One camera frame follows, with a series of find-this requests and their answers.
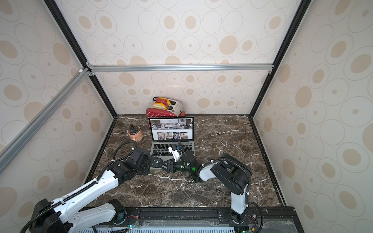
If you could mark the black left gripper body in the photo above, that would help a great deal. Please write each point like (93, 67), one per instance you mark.
(144, 169)

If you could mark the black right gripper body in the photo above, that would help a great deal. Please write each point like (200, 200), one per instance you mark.
(186, 158)

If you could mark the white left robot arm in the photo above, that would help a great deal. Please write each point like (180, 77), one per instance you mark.
(65, 214)

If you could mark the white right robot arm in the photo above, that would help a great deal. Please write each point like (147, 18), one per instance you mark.
(233, 174)

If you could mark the silver laptop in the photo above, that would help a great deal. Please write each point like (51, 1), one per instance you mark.
(167, 132)

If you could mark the pink ceramic mug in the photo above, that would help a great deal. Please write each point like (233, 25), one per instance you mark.
(138, 137)

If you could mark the red polka dot toaster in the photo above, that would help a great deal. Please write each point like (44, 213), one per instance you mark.
(164, 107)

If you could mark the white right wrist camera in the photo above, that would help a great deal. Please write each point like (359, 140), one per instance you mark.
(176, 152)

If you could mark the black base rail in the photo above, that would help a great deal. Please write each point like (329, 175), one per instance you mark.
(204, 220)

